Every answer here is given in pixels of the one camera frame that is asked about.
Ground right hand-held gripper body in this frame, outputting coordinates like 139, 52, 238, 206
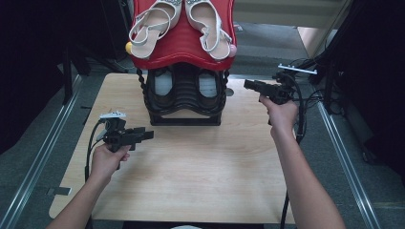
261, 64, 318, 106

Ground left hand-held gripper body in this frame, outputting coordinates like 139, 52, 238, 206
98, 111, 139, 153

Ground black leather shoe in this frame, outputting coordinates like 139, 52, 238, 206
196, 68, 221, 109
152, 68, 176, 109

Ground white slingback heel shoe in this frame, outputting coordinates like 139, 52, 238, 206
128, 0, 183, 60
184, 0, 233, 61

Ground red and black shoe rack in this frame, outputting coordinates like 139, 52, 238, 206
124, 0, 238, 127

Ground person's right hand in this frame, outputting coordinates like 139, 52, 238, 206
259, 96, 299, 139

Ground person's left hand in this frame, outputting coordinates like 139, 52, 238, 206
90, 144, 132, 184

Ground black metal stand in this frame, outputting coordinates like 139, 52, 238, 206
61, 44, 128, 106
271, 0, 352, 115

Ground person's dark clothing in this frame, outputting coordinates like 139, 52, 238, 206
122, 220, 266, 229

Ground black curtain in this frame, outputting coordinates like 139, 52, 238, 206
0, 0, 133, 156
330, 0, 405, 179

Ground black floor cables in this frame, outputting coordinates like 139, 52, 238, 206
288, 56, 328, 144

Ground right hand-held gripper cable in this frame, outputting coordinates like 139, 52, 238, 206
279, 72, 306, 229

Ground hand-held gripper cable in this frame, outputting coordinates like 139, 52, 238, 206
84, 120, 108, 229
279, 72, 306, 229

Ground left hand-held gripper cable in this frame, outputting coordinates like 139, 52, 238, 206
84, 120, 108, 229

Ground metal floor rail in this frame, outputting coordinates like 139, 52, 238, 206
316, 101, 383, 229
0, 74, 83, 229

